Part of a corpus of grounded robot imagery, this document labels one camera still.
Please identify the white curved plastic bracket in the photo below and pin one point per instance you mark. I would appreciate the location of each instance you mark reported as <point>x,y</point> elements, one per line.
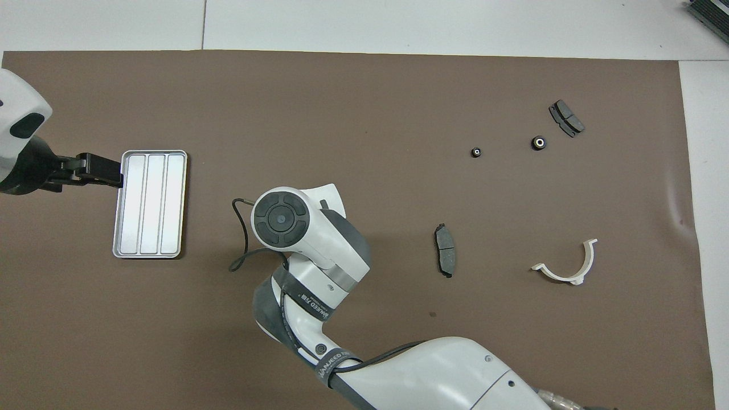
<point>576,279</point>

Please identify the long curved dark brake pad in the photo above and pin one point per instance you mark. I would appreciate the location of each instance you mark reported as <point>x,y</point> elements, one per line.
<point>446,250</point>

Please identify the dark ribbed device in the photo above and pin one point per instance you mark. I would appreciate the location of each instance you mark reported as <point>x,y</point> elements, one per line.
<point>712,17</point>

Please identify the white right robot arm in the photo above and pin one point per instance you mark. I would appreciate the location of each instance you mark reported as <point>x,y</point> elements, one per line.
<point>319,239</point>

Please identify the silver metal tray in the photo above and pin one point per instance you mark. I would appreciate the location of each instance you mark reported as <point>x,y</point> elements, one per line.
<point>151,205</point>

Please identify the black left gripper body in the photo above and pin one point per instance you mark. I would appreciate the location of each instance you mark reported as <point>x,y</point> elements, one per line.
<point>34,171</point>

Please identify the brown table mat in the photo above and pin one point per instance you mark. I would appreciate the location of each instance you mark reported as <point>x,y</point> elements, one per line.
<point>370,114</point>

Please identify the short dark grey brake pad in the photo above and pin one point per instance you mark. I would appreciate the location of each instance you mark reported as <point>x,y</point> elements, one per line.
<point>566,118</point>

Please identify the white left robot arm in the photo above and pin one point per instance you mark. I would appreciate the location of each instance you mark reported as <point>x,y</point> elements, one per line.
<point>17,97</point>

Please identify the large black bearing gear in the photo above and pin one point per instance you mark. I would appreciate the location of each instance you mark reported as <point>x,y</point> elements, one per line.
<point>539,143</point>

